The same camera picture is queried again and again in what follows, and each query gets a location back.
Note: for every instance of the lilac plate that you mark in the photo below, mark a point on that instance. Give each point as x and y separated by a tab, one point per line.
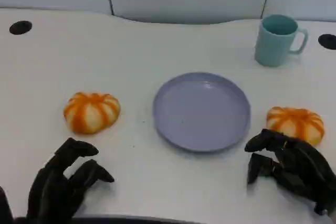
202	113

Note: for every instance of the pale green mug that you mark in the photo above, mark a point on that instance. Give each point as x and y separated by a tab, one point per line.
273	48

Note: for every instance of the orange white toy bread roll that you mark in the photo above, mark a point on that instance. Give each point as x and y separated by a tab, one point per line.
296	121
92	113

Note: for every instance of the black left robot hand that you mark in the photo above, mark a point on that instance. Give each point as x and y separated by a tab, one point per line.
50	190

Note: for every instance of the black round table grommet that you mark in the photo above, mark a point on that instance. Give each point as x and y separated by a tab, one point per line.
20	27
328	41

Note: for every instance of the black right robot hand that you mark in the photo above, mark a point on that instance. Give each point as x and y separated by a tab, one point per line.
302	166

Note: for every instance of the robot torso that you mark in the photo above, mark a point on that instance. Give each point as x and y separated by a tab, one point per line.
131	221

